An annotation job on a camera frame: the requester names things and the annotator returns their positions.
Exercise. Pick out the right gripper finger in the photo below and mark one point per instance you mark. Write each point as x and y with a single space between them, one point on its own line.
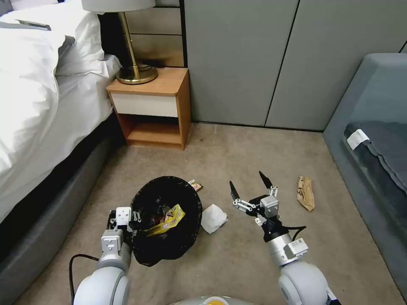
241 204
269 185

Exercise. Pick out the brass table lamp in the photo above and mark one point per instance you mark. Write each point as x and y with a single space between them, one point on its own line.
135 73

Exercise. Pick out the grey-blue sofa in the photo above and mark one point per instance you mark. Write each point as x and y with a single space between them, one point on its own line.
365 105

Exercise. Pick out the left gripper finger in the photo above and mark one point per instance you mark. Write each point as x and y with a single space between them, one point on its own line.
112 220
137 216

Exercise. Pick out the crumpled white tissue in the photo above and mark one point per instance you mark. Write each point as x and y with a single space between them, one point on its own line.
213 219

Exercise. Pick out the white blanket label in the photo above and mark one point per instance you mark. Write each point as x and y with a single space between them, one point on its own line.
357 139

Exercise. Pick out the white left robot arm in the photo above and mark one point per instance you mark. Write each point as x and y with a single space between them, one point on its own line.
105 279

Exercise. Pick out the white duvet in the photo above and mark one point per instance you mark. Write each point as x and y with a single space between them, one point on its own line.
35 111

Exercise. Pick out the dark grey folded blanket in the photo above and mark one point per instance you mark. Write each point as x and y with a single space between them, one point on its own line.
384 152

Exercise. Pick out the grey bed base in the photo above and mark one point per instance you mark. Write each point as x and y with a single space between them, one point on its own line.
47 206

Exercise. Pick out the wooden headboard panel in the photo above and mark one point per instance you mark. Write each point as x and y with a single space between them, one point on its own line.
152 35

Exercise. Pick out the white pillow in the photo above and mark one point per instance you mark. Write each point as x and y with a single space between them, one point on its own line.
38 35

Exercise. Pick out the crumpled brown paper bag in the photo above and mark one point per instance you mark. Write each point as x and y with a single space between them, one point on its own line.
306 193

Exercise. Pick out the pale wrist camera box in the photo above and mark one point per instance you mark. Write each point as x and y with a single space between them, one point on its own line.
123 216
269 206

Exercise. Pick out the wooden nightstand with white drawer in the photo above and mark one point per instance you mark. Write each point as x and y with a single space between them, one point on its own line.
152 105

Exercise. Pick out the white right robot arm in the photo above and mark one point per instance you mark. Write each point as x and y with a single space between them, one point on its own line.
302 279

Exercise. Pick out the white robot front shell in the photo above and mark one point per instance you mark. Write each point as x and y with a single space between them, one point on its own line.
206 300

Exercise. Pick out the black trash bin with bag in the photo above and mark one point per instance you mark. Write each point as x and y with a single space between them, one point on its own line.
178 235

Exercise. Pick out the small colourful candy wrapper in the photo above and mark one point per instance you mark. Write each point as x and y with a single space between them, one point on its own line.
196 185

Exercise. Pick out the yellow snack wrapper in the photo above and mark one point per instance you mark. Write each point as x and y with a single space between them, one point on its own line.
168 220

